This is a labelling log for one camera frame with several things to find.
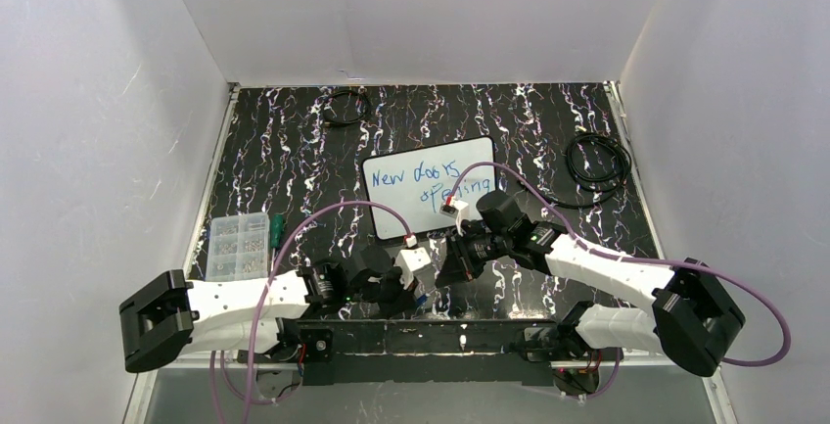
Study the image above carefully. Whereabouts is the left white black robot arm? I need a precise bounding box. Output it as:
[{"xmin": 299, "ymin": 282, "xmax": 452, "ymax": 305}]
[{"xmin": 118, "ymin": 246, "xmax": 432, "ymax": 373}]

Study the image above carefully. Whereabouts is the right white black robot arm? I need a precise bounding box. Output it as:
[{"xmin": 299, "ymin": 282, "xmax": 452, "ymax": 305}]
[{"xmin": 436, "ymin": 190, "xmax": 746, "ymax": 377}]

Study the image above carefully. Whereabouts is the clear plastic parts box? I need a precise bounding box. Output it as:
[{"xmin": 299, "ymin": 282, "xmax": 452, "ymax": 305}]
[{"xmin": 205, "ymin": 212, "xmax": 270, "ymax": 282}]

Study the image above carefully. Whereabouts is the large coiled black cable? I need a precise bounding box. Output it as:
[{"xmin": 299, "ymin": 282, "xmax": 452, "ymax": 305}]
[{"xmin": 525, "ymin": 125, "xmax": 633, "ymax": 210}]

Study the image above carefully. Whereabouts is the small coiled black cable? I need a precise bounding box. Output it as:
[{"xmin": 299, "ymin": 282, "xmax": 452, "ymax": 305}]
[{"xmin": 323, "ymin": 88, "xmax": 374, "ymax": 129}]

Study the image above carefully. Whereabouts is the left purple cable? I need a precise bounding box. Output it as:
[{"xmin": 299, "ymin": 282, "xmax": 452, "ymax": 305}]
[{"xmin": 207, "ymin": 200, "xmax": 416, "ymax": 424}]

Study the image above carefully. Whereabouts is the purple cable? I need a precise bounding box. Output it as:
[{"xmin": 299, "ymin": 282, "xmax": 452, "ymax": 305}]
[
  {"xmin": 207, "ymin": 200, "xmax": 416, "ymax": 424},
  {"xmin": 443, "ymin": 161, "xmax": 793, "ymax": 401}
]

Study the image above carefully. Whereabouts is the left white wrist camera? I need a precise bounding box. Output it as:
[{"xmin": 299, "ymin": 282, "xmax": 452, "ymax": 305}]
[{"xmin": 394, "ymin": 234, "xmax": 432, "ymax": 290}]

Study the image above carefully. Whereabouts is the white whiteboard black frame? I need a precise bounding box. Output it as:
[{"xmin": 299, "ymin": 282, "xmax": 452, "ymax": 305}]
[{"xmin": 360, "ymin": 136, "xmax": 497, "ymax": 234}]

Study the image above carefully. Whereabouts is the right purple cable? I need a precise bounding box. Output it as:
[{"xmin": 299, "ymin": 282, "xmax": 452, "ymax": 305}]
[{"xmin": 443, "ymin": 161, "xmax": 793, "ymax": 401}]

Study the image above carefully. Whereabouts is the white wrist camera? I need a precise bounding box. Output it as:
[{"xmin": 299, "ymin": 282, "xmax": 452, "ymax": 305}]
[
  {"xmin": 394, "ymin": 234, "xmax": 432, "ymax": 290},
  {"xmin": 438, "ymin": 196, "xmax": 471, "ymax": 236}
]

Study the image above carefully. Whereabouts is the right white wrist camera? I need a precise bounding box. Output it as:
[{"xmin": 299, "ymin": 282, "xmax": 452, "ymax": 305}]
[{"xmin": 438, "ymin": 196, "xmax": 471, "ymax": 236}]

